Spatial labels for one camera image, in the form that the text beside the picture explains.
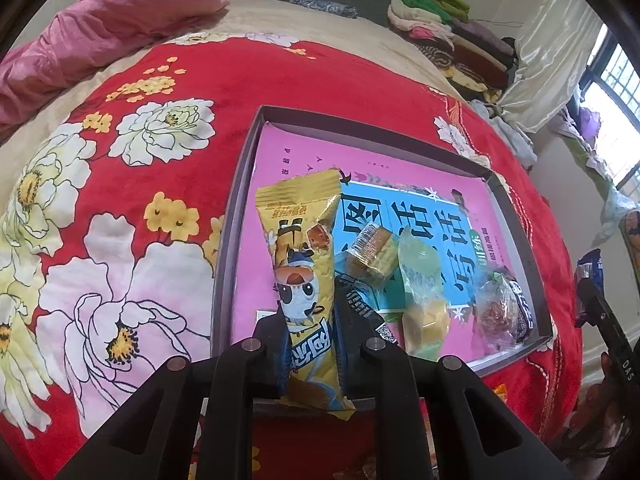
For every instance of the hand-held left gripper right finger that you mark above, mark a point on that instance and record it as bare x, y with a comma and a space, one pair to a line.
395, 385

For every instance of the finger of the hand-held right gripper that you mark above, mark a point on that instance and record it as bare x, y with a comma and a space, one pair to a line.
592, 305

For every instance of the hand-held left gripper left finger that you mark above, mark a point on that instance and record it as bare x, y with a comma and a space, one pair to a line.
235, 385

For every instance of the blue cookie packet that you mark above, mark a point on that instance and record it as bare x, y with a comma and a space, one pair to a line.
587, 265

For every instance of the clear yellow candy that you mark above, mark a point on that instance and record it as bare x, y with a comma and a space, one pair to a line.
425, 305

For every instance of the clear round pastry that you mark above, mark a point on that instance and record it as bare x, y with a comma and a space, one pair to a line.
495, 310

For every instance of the yellow cartoon snack packet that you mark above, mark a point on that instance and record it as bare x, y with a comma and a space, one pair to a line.
305, 280

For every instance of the small gold cake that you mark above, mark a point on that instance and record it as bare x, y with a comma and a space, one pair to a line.
370, 255

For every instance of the grey shallow cardboard box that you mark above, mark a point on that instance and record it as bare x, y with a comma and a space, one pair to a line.
235, 240

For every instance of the person's right hand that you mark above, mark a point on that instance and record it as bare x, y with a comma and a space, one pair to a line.
595, 410

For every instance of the dark chocolate bar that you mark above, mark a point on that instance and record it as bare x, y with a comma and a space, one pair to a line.
525, 310

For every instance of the black and green snack packet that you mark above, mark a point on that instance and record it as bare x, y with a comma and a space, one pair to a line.
367, 312

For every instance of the floral patterned cloth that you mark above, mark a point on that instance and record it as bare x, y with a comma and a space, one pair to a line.
631, 235

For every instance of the hanging clothes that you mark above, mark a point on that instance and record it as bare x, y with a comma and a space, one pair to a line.
590, 150

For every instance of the light blue garment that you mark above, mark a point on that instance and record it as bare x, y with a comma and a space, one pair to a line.
510, 130

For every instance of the red floral blanket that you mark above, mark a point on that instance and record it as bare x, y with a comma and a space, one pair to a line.
140, 210

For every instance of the window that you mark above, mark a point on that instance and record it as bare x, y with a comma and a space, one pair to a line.
615, 95

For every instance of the pink and blue book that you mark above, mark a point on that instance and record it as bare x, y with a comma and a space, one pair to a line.
300, 160

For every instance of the cream satin curtain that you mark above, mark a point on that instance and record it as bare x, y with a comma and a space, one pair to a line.
555, 60

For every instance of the pile of folded clothes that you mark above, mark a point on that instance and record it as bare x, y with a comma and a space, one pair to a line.
450, 45

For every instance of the pink pillow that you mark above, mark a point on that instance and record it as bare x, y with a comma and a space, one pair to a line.
100, 30

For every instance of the dark patterned pillow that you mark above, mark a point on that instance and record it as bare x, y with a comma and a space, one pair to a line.
325, 6

